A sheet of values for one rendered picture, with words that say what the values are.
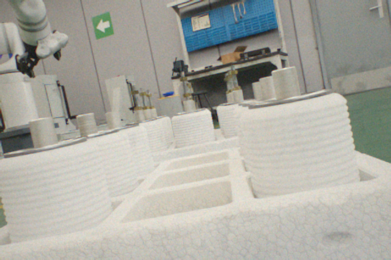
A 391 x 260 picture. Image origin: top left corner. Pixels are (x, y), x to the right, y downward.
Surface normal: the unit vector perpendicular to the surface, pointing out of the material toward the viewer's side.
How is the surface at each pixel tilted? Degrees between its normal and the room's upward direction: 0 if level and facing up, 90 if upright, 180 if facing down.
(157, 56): 90
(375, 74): 90
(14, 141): 95
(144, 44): 90
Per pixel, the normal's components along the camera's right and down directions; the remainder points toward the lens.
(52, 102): 0.90, -0.15
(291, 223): -0.07, 0.07
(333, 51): -0.39, 0.14
